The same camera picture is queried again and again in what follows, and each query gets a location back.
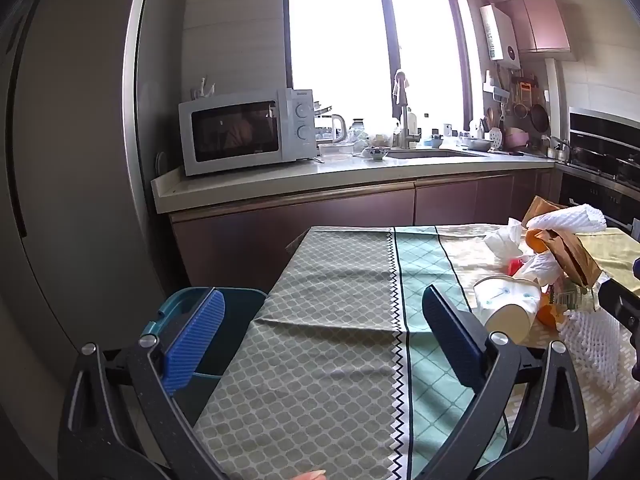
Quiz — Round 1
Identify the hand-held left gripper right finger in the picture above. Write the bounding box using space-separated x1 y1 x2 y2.
421 284 591 480

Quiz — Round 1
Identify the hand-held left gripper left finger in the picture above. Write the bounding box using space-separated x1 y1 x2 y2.
57 287 226 480

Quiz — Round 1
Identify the white foam fruit net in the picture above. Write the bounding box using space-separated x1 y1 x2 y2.
556 309 632 391
526 203 607 235

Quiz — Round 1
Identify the clear plastic wrapper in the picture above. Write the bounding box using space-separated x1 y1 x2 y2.
550 280 601 311

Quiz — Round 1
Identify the teal plastic bin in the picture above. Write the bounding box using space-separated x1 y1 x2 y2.
140 286 268 426

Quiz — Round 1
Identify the white paper cup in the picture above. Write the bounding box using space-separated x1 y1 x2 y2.
472 276 543 345

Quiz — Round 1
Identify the brown paper bag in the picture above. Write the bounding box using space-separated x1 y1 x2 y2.
521 195 603 288

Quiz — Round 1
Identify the orange peel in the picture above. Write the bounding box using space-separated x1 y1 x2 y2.
536 292 568 328

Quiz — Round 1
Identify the white tissue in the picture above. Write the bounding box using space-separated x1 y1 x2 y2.
515 252 563 286
484 217 526 261

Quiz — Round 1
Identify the orange fruit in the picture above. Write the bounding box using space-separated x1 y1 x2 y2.
525 229 551 253

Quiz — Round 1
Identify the patterned green yellow tablecloth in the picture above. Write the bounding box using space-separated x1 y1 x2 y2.
192 224 640 480

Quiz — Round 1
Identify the black built-in stove oven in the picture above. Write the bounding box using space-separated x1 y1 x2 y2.
557 107 640 241

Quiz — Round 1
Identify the brown kitchen counter cabinet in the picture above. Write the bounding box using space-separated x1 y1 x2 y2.
152 152 566 291

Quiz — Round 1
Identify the white microwave oven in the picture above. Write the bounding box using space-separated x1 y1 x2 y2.
178 87 318 177

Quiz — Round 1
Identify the grey refrigerator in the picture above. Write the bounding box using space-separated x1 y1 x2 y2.
0 0 188 480

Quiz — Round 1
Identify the hanging utensil rack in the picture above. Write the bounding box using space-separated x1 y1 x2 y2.
482 70 551 133

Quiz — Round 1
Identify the steel kitchen faucet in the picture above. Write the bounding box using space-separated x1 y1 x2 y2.
392 70 421 150

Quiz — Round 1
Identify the glass electric kettle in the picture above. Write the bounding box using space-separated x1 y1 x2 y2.
315 112 348 145

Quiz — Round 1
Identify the white water heater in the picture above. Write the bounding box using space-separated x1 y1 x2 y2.
480 3 522 70

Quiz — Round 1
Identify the kitchen window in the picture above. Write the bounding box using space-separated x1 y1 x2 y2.
287 0 473 133

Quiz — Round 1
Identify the pink wall cabinet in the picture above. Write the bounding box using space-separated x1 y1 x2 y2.
497 0 572 55

